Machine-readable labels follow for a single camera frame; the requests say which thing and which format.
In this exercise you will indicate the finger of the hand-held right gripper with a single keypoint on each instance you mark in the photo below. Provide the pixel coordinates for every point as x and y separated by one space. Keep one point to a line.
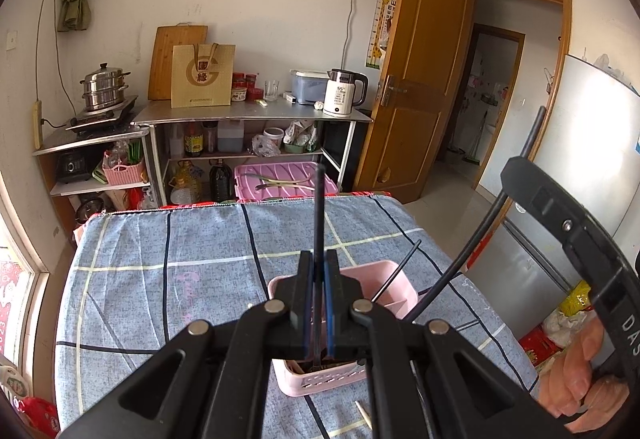
545 199

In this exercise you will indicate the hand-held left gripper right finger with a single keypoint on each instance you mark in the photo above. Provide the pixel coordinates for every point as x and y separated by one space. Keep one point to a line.
331 319

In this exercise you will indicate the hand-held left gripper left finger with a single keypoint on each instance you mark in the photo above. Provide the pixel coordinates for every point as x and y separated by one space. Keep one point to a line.
306 319

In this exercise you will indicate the pink plastic basket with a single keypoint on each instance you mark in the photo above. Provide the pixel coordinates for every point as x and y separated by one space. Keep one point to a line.
290 381

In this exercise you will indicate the beige chopstick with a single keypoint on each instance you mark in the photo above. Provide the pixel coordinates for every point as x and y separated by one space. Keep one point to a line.
364 414

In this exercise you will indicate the person's right hand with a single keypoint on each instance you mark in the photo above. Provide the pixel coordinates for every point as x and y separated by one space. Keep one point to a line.
575 369

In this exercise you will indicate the yellow plastic bag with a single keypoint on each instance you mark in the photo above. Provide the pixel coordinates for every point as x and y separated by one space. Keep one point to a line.
575 299

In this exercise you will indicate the grey refrigerator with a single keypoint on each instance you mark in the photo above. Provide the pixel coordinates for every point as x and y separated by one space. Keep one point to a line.
575 119

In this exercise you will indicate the red package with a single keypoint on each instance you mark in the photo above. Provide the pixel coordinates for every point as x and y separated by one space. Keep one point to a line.
540 346

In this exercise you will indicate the green scallion stalks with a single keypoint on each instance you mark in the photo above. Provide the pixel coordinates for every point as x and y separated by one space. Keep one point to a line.
280 182

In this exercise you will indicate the pink storage box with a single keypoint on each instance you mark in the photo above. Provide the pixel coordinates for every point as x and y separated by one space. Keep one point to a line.
245 194

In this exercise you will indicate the blue plaid tablecloth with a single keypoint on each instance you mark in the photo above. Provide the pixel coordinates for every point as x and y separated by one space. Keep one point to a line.
175 269

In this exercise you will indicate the dark liquid bottle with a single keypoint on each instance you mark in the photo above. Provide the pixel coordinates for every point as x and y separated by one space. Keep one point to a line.
220 181

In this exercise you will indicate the white plastic bag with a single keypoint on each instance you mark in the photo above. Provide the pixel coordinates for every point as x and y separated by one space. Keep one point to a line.
262 146

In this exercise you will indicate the wooden door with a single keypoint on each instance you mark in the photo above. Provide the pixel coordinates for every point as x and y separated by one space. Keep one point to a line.
420 69

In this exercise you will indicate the yellow oil bottle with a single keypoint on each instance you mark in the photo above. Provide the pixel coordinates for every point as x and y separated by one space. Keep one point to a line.
185 184

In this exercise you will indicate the crumpled snack packets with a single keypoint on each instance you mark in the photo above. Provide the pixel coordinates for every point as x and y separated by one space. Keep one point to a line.
300 134

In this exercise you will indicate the white round tub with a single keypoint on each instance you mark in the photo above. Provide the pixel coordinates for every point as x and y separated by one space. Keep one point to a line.
274 134

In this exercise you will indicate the soy sauce bottle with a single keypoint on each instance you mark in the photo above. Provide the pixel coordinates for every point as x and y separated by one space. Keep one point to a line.
193 141

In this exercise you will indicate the white electric kettle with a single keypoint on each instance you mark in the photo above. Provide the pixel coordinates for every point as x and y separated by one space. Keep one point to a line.
340 94

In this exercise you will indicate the clear plastic container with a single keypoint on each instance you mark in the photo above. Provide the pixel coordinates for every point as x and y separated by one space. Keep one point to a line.
307 89

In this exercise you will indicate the drinking glass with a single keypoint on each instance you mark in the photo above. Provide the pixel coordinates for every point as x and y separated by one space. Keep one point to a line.
271 91

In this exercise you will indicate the small pink woven basket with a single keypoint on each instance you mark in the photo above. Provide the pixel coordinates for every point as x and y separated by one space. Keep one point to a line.
122 174

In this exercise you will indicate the brown paper bag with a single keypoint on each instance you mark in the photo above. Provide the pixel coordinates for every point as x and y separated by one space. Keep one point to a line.
200 79

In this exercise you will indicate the wooden side shelf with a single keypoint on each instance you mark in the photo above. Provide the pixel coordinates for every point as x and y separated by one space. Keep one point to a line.
55 204

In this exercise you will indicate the black kitchen appliance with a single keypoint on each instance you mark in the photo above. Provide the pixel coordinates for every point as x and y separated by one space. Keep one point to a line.
70 166

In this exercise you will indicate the red plastic bag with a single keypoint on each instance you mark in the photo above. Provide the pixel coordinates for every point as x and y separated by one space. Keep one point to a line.
37 414

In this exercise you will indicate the black induction cooker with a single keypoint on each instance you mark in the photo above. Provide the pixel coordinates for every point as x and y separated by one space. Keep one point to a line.
100 119

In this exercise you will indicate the wooden cutting board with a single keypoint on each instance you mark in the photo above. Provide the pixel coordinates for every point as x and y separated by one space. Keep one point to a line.
165 64

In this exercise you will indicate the white green plastic bottle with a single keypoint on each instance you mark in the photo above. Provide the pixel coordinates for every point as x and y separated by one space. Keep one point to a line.
12 384

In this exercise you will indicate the red patterned rug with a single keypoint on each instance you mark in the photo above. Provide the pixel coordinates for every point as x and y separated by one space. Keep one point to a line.
6 299

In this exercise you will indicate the steel steamer pot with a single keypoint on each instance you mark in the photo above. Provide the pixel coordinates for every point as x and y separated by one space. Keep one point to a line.
102 89

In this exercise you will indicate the beige power strip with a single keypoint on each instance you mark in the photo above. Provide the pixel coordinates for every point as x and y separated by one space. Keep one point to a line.
36 129

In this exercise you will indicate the wooden door frame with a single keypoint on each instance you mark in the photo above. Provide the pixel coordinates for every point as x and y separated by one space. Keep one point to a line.
565 19

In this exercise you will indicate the giraffe wall poster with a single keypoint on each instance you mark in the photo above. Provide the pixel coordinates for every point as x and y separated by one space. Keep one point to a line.
381 29

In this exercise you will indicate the white wall switch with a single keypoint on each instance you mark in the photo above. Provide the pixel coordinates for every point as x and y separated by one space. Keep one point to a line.
11 40

